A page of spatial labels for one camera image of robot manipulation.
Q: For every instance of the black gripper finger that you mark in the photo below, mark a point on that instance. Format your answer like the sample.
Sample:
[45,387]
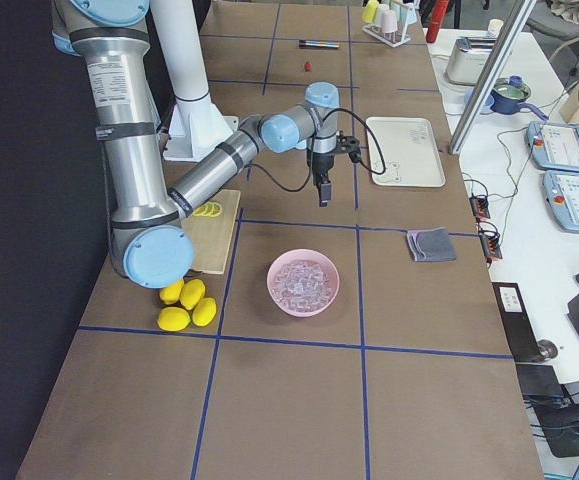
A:
[318,189]
[325,193]

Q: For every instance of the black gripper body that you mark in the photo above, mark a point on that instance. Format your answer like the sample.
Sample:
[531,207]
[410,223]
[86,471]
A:
[320,163]

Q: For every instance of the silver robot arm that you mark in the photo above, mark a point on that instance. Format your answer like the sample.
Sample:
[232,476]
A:
[112,37]

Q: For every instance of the pink bowl of ice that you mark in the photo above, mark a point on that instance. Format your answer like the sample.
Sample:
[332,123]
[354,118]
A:
[303,282]

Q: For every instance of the white cup rack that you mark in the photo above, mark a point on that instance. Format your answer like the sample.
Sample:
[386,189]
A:
[407,15]

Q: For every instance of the pink cup on rack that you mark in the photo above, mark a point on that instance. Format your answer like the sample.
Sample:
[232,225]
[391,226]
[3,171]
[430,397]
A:
[388,21]

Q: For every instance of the yellow cup on rack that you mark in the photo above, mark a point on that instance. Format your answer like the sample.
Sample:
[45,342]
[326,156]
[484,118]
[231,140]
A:
[370,11]

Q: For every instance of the cream bear serving tray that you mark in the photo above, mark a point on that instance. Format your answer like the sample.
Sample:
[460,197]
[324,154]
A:
[409,150]

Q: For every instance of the row of lemon slices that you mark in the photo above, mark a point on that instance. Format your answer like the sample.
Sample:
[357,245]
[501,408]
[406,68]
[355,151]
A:
[210,209]

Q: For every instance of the wooden cutting board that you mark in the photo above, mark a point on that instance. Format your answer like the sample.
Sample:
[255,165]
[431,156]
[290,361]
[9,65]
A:
[211,238]

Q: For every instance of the black metal muddler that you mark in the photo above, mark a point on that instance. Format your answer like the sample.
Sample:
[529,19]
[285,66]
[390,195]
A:
[318,45]

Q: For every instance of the folded grey cloth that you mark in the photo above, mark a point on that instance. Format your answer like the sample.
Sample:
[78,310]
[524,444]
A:
[433,245]

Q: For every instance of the upper orange connector board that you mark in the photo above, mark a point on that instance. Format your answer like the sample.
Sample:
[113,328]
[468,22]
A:
[480,207]

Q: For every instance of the orange connector board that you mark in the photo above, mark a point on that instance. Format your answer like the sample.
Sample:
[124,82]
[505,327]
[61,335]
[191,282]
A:
[490,245]
[480,207]

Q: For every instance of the yellow lemon back right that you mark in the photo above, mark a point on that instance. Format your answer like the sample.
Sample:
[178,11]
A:
[192,293]

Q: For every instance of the yellow lemon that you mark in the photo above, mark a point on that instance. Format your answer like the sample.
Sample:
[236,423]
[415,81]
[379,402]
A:
[192,293]
[204,312]
[173,319]
[170,294]

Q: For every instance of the yellow lemon front right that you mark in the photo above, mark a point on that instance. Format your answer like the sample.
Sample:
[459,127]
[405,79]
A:
[204,312]

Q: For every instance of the lower orange connector board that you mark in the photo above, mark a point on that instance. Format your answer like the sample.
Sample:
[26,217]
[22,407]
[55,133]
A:
[490,245]

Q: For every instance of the yellow lemon back left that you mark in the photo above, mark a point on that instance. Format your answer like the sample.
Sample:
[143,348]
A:
[170,294]

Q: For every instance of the red bottle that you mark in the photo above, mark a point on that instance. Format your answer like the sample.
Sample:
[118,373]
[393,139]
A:
[437,16]

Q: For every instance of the blue pot with lid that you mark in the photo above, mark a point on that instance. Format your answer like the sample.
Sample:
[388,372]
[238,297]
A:
[511,95]

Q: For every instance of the yellow lemon front left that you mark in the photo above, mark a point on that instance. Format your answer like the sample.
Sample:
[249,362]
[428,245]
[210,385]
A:
[173,319]

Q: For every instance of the upper teach pendant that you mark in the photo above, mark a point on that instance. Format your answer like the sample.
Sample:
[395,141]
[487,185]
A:
[554,146]

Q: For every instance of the teach pendant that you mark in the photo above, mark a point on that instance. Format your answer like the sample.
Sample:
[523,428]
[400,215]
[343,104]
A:
[562,195]
[554,146]

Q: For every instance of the black power strip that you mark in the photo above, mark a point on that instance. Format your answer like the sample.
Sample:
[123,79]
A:
[518,330]

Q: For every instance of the lower teach pendant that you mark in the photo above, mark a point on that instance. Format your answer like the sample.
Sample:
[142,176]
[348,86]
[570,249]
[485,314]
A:
[562,195]

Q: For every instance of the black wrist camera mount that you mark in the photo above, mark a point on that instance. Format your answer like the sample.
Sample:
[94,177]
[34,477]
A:
[349,146]

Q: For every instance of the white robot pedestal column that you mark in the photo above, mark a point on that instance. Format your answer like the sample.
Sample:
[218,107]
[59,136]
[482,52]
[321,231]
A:
[197,125]

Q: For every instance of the aluminium frame post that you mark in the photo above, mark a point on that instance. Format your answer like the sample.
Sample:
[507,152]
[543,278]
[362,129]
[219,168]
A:
[511,29]

